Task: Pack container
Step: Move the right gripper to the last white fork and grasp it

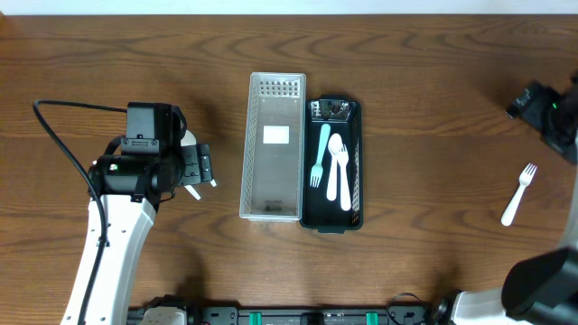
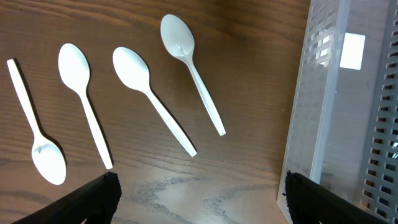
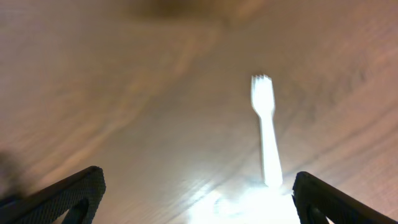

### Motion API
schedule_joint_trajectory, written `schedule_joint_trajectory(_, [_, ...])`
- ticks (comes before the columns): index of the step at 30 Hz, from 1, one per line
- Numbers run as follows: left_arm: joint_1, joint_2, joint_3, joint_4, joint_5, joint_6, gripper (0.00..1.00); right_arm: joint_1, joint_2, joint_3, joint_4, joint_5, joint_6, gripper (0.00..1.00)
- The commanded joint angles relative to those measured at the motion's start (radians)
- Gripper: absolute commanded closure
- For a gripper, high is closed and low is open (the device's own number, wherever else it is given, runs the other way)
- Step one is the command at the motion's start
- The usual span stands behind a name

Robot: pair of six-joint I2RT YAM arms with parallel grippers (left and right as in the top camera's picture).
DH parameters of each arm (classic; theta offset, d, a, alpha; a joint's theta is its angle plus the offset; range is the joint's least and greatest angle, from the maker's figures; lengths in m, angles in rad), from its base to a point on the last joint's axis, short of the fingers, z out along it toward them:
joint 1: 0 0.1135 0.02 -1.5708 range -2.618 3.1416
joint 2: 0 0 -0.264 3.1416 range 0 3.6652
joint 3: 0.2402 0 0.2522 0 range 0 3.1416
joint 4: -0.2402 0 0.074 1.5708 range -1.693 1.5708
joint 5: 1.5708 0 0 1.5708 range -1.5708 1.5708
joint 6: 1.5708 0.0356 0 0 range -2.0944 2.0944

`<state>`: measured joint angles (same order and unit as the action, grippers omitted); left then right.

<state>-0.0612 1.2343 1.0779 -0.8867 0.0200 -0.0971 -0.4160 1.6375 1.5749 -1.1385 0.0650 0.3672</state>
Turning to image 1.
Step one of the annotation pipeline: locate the white plastic spoon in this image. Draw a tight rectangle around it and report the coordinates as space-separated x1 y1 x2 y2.
326 133 342 201
181 130 197 146
184 185 200 200

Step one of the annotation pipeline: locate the white plastic fork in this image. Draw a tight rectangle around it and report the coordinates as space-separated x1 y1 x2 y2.
500 163 537 227
337 144 351 211

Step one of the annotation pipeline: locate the mint green plastic fork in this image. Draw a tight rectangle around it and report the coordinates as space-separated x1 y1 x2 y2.
310 124 331 188

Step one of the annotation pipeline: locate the dark green plastic basket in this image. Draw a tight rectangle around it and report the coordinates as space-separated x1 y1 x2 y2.
300 95 363 234

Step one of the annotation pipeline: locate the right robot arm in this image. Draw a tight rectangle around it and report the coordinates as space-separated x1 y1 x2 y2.
429 73 577 325

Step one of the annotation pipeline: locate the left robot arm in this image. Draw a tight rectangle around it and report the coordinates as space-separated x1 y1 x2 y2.
62 102 214 324

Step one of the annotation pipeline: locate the clear plastic perforated basket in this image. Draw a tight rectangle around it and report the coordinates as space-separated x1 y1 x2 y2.
239 72 306 222

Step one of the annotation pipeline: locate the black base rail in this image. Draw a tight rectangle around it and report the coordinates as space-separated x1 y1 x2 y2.
126 295 430 325

